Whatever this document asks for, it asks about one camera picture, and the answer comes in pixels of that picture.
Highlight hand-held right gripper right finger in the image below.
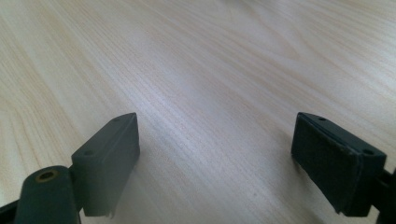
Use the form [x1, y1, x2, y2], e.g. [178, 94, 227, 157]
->
[290, 111, 388, 218]

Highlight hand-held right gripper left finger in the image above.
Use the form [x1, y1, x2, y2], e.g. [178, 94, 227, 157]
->
[70, 112, 141, 218]

